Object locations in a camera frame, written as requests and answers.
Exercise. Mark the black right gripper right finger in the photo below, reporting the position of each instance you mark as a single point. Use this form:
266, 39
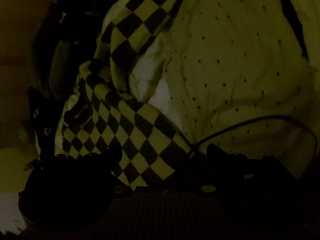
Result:
242, 181

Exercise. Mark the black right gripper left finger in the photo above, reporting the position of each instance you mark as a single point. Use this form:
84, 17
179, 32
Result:
69, 190

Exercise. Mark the black white checkered garment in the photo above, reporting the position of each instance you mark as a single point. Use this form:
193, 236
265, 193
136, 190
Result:
107, 118

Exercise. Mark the white polka dot garment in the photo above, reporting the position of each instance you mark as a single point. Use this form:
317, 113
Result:
232, 61

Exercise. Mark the white bed sheet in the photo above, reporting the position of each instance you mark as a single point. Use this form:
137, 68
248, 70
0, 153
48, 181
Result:
147, 84

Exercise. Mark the dark garment strip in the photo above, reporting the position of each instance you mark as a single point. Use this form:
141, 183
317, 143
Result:
292, 18

